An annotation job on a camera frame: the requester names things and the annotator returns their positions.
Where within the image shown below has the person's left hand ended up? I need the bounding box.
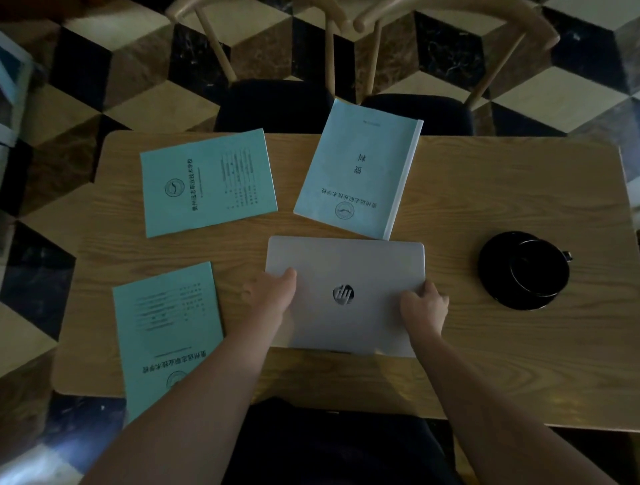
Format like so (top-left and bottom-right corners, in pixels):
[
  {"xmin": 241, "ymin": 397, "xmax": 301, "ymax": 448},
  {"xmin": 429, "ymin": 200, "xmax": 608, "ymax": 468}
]
[{"xmin": 243, "ymin": 268, "xmax": 299, "ymax": 334}]

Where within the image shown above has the person's right hand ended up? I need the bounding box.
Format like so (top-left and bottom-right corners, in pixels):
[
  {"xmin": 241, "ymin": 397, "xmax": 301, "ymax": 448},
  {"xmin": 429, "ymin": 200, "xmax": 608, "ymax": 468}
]
[{"xmin": 399, "ymin": 279, "xmax": 450, "ymax": 344}]

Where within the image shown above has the silver laptop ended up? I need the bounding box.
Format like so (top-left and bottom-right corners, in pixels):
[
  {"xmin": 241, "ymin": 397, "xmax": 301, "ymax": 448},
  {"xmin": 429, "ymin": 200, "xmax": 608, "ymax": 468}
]
[{"xmin": 264, "ymin": 236, "xmax": 426, "ymax": 359}]

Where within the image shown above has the person's right forearm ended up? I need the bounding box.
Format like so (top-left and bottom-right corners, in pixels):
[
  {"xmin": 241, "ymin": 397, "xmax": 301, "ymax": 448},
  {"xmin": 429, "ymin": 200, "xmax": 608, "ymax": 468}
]
[{"xmin": 408, "ymin": 331, "xmax": 620, "ymax": 485}]

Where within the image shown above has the person's left forearm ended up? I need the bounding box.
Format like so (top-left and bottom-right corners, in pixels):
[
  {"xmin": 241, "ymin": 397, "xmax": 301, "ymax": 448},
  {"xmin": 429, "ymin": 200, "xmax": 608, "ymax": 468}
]
[{"xmin": 80, "ymin": 320, "xmax": 287, "ymax": 485}]

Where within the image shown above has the black saucer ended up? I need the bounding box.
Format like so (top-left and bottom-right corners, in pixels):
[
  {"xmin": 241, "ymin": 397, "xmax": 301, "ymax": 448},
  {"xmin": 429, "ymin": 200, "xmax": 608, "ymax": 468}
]
[{"xmin": 477, "ymin": 230, "xmax": 571, "ymax": 311}]

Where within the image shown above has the thin teal booklet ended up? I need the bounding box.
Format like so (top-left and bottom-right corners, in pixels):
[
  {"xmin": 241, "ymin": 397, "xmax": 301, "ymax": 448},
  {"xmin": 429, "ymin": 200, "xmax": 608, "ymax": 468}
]
[
  {"xmin": 139, "ymin": 128, "xmax": 279, "ymax": 239},
  {"xmin": 112, "ymin": 261, "xmax": 225, "ymax": 426}
]

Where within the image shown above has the thick teal bound book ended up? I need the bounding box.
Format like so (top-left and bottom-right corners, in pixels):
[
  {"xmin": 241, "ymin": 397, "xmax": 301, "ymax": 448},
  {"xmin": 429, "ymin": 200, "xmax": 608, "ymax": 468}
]
[{"xmin": 293, "ymin": 98, "xmax": 425, "ymax": 242}]

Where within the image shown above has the black cup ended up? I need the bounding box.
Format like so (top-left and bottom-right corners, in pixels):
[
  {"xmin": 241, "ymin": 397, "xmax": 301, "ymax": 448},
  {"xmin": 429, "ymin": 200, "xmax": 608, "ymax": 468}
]
[{"xmin": 509, "ymin": 239, "xmax": 574, "ymax": 293}]

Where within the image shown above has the person's dark clothing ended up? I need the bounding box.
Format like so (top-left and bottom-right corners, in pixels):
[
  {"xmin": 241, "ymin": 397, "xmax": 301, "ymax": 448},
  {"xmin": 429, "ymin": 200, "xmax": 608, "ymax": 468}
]
[{"xmin": 222, "ymin": 397, "xmax": 462, "ymax": 485}]

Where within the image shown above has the wooden chair with dark seat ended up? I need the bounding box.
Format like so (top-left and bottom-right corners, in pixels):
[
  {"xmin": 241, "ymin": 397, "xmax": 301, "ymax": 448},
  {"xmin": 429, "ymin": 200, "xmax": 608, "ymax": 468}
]
[
  {"xmin": 352, "ymin": 0, "xmax": 561, "ymax": 137},
  {"xmin": 165, "ymin": 0, "xmax": 357, "ymax": 135}
]

